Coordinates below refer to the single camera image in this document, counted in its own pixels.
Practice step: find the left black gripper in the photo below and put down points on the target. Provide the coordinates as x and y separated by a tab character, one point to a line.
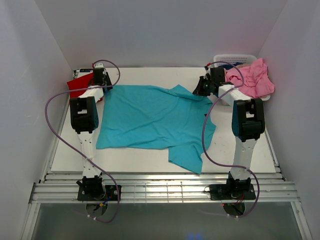
108	79

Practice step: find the dark blue garment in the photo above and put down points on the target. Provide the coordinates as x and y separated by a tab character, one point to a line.
227	66

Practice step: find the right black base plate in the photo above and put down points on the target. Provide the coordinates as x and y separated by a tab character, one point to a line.
225	192

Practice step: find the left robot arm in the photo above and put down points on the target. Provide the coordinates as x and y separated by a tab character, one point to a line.
84	120

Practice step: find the aluminium rail frame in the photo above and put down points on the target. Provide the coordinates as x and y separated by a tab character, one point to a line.
146	175

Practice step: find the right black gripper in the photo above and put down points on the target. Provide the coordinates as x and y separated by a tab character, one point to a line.
199	90

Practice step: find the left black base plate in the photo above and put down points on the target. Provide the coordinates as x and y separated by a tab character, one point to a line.
106	192

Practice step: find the beige garment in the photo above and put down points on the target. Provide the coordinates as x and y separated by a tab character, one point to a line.
240	66

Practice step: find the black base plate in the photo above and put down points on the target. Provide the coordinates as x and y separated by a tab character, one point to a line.
225	192
106	192

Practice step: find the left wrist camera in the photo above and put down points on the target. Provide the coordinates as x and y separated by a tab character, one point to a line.
98	65

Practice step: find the white plastic basket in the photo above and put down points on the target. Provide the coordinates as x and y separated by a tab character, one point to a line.
234	75

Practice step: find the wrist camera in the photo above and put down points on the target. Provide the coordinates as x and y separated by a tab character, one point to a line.
211	65
98	65

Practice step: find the pink t shirt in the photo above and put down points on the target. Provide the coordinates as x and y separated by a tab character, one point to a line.
256	81

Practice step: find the folded red t shirt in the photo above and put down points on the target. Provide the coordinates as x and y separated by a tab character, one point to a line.
83	85

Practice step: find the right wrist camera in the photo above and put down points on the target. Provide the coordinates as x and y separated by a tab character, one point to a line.
211	65

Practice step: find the blue label plate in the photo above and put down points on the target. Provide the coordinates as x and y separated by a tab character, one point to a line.
85	70

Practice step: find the teal t shirt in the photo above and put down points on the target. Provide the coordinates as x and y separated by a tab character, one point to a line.
151	117

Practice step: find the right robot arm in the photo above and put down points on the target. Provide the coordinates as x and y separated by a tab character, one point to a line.
247	125

